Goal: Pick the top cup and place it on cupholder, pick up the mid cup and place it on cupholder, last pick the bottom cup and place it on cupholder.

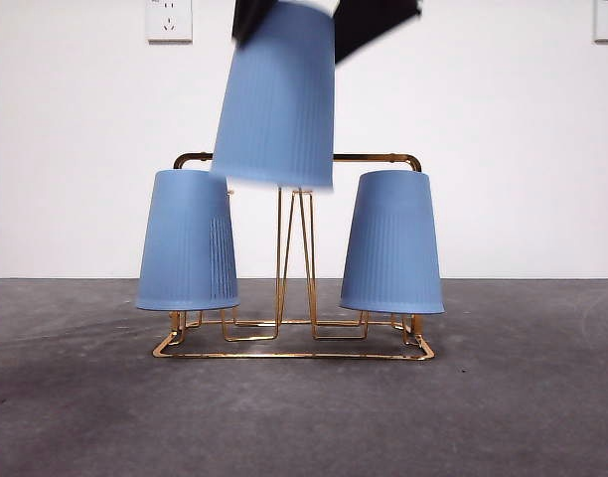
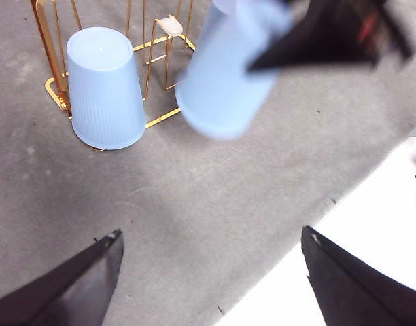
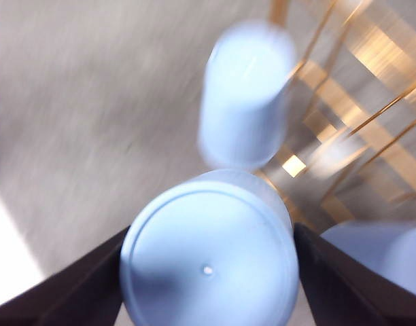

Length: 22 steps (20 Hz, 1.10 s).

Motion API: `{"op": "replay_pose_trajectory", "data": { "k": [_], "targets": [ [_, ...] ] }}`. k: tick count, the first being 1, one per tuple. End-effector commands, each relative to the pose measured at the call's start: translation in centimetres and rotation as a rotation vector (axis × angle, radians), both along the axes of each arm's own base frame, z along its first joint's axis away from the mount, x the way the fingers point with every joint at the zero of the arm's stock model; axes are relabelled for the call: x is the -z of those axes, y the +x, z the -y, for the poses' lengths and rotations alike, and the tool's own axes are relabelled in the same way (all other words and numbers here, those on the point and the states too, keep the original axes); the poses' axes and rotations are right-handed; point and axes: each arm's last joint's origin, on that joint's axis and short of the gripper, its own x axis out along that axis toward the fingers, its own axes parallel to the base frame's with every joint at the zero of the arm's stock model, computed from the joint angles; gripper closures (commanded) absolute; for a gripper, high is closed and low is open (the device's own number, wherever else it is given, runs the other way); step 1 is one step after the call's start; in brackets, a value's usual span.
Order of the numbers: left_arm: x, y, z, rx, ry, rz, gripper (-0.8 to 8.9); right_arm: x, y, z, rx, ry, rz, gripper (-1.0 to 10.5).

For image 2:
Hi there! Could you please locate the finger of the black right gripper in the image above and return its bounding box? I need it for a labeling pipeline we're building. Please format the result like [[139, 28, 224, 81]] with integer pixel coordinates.
[[247, 0, 379, 72]]

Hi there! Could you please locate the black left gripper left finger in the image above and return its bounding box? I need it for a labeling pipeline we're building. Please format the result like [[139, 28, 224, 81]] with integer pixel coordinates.
[[0, 229, 124, 326]]

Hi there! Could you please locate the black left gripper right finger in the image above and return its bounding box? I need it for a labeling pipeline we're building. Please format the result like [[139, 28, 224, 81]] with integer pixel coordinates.
[[301, 225, 416, 326]]

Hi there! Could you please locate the blue ribbed plastic cup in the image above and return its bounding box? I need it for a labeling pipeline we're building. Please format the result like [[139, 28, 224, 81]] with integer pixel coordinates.
[[65, 26, 148, 151], [175, 0, 294, 140]]

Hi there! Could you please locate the gold wire cup holder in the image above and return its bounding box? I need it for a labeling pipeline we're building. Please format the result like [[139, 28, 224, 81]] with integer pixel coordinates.
[[30, 0, 197, 152]]

